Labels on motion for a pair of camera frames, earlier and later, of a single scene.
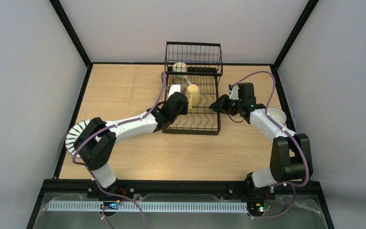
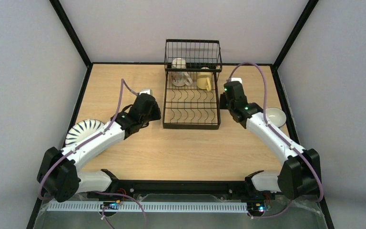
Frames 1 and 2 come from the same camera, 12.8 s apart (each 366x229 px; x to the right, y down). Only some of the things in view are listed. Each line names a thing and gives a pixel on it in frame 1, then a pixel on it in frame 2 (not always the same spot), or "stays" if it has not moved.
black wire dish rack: [195, 66] stays
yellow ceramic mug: [193, 95] -> [204, 81]
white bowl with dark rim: [277, 114] stays
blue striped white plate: [73, 131] stays
